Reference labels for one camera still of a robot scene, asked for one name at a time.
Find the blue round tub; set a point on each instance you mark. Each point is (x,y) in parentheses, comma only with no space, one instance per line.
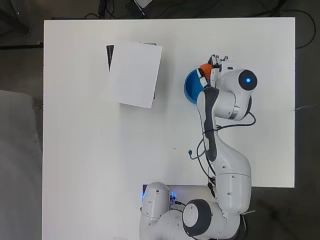
(192,88)

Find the black camera tripod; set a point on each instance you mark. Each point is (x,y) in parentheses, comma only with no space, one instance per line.
(103,8)

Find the white paper sheets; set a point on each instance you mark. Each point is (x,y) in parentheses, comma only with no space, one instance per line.
(133,73)

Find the white seven-joint robot arm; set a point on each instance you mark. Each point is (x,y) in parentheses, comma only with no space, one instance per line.
(230,180)

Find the black tripod stand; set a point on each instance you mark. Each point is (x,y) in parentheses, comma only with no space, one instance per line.
(16,46)

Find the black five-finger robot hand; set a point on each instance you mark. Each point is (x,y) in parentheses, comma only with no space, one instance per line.
(202,77)

